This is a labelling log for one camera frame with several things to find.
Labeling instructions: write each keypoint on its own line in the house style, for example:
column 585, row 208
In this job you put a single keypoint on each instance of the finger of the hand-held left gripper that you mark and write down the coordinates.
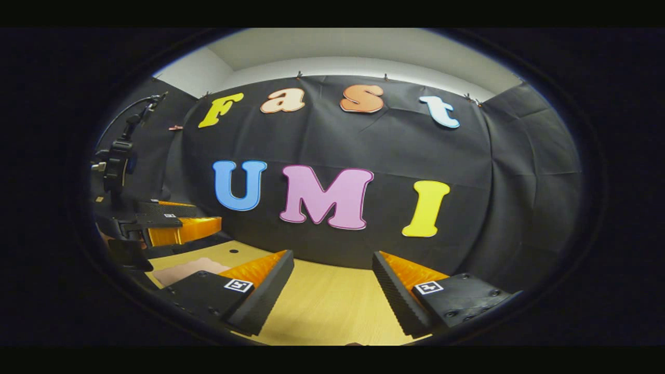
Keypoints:
column 130, row 254
column 176, row 228

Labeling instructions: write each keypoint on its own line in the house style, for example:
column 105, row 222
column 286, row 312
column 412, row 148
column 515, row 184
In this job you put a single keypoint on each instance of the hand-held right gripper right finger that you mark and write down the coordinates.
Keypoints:
column 395, row 296

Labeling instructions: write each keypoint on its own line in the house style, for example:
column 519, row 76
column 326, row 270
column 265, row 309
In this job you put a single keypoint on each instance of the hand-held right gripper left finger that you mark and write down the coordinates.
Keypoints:
column 270, row 291

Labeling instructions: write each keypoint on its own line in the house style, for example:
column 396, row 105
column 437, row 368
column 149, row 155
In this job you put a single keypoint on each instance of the pink suitcase with black lining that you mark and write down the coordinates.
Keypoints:
column 182, row 270

